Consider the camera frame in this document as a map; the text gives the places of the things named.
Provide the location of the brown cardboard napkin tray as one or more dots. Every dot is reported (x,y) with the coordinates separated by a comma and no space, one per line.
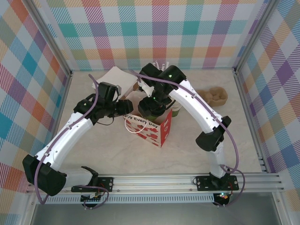
(131,90)

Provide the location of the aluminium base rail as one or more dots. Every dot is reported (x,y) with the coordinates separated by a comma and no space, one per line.
(152,181)

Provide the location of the aluminium frame post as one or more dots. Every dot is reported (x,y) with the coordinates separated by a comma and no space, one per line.
(49,35)
(254,35)

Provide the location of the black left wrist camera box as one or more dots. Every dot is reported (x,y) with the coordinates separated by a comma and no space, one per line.
(106,91)

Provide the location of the green paper coffee cup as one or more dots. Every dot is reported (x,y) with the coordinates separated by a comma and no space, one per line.
(155,117)

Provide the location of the brown pulp cup carrier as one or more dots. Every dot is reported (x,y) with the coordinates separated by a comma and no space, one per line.
(216,93)

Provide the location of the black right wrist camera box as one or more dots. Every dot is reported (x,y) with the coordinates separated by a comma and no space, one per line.
(150,71)

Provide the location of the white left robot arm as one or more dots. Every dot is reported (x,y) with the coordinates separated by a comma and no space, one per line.
(65,140)

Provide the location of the stack of white napkins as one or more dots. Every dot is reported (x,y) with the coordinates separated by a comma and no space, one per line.
(112,77)

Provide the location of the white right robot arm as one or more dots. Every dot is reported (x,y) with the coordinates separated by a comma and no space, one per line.
(199,105)

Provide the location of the white gift bag red flowers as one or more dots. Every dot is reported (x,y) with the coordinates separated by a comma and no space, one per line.
(150,136)

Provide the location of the aluminium side rail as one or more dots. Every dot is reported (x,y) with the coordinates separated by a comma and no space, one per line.
(63,93)
(251,122)

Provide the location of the stack of pulp cup carriers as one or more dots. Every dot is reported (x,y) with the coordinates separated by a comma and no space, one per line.
(218,103)

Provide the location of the small controller circuit board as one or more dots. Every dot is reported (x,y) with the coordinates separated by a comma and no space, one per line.
(222,195)
(91,199)

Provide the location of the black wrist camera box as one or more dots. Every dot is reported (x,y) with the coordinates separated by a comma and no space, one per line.
(106,91)
(150,71)

